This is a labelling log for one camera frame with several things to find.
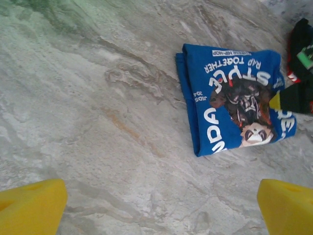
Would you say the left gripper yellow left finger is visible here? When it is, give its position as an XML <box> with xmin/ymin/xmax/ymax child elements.
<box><xmin>0</xmin><ymin>178</ymin><xmax>68</xmax><ymax>235</ymax></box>

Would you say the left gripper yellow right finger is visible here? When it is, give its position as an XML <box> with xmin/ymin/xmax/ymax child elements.
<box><xmin>256</xmin><ymin>178</ymin><xmax>313</xmax><ymax>235</ymax></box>

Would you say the blue printed t-shirt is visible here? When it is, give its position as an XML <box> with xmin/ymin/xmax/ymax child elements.
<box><xmin>175</xmin><ymin>43</ymin><xmax>298</xmax><ymax>158</ymax></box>

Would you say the black t-shirt with cartoon print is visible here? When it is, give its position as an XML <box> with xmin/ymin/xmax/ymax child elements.
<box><xmin>286</xmin><ymin>18</ymin><xmax>313</xmax><ymax>85</ymax></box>

